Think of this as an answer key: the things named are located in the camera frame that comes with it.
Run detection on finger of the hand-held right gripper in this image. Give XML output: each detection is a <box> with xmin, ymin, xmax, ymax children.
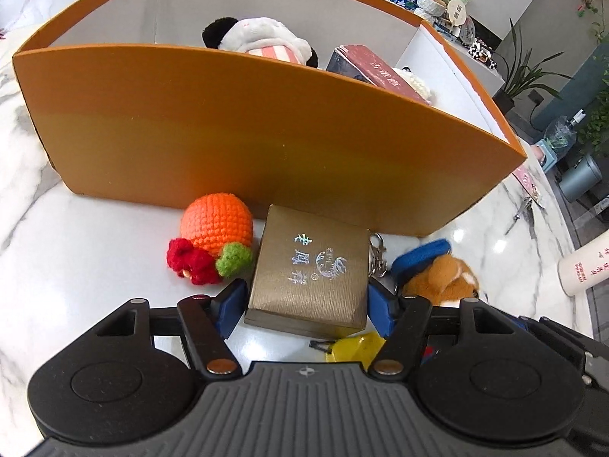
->
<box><xmin>518</xmin><ymin>316</ymin><xmax>553</xmax><ymax>344</ymax></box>

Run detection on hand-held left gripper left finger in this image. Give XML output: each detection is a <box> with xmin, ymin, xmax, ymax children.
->
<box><xmin>92</xmin><ymin>280</ymin><xmax>249</xmax><ymax>377</ymax></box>

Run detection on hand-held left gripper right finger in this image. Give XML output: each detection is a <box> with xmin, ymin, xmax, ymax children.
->
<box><xmin>367</xmin><ymin>278</ymin><xmax>526</xmax><ymax>377</ymax></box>

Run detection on brown gift box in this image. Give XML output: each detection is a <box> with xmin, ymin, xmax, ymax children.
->
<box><xmin>244</xmin><ymin>204</ymin><xmax>371</xmax><ymax>342</ymax></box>

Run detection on orange cardboard box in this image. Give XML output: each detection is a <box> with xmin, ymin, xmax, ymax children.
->
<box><xmin>12</xmin><ymin>0</ymin><xmax>529</xmax><ymax>239</ymax></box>

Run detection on cream crochet doll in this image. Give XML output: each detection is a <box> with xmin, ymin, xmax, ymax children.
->
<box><xmin>395</xmin><ymin>66</ymin><xmax>434</xmax><ymax>105</ymax></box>

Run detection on dark red book box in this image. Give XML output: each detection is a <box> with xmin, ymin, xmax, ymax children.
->
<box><xmin>326</xmin><ymin>45</ymin><xmax>432</xmax><ymax>105</ymax></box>

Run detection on panda plush toy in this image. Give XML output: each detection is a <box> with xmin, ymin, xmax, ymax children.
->
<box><xmin>201</xmin><ymin>16</ymin><xmax>319</xmax><ymax>68</ymax></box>

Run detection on yellow plastic toy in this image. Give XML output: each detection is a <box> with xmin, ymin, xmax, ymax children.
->
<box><xmin>309</xmin><ymin>333</ymin><xmax>387</xmax><ymax>365</ymax></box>

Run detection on metal keyring clasp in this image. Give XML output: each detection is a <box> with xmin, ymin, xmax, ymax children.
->
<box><xmin>368</xmin><ymin>233</ymin><xmax>389</xmax><ymax>278</ymax></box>

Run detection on orange fox plush blue cap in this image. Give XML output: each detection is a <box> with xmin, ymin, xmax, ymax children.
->
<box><xmin>389</xmin><ymin>239</ymin><xmax>481</xmax><ymax>308</ymax></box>

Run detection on white paper cup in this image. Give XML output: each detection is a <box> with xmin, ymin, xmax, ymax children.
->
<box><xmin>556</xmin><ymin>235</ymin><xmax>609</xmax><ymax>299</ymax></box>

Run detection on orange crochet fruit toy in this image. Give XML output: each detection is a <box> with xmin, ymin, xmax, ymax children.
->
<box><xmin>166</xmin><ymin>192</ymin><xmax>254</xmax><ymax>287</ymax></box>

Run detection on pink card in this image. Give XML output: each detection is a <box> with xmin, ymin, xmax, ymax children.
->
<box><xmin>511</xmin><ymin>164</ymin><xmax>549</xmax><ymax>208</ymax></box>

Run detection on grey waste bin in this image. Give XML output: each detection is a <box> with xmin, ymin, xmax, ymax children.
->
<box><xmin>558</xmin><ymin>153</ymin><xmax>606</xmax><ymax>203</ymax></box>

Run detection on clear spray bottle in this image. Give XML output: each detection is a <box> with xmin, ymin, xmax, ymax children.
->
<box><xmin>534</xmin><ymin>109</ymin><xmax>587</xmax><ymax>173</ymax></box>

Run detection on tall leafy potted plant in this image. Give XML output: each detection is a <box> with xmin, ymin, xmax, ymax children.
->
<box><xmin>495</xmin><ymin>18</ymin><xmax>572</xmax><ymax>111</ymax></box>

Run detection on cow figurines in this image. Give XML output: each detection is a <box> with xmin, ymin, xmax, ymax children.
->
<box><xmin>468</xmin><ymin>40</ymin><xmax>498</xmax><ymax>68</ymax></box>

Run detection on round wooden sign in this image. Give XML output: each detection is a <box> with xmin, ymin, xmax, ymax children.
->
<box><xmin>444</xmin><ymin>0</ymin><xmax>468</xmax><ymax>27</ymax></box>

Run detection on round patterned tin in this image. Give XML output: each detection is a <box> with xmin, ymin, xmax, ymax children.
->
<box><xmin>413</xmin><ymin>0</ymin><xmax>449</xmax><ymax>21</ymax></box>

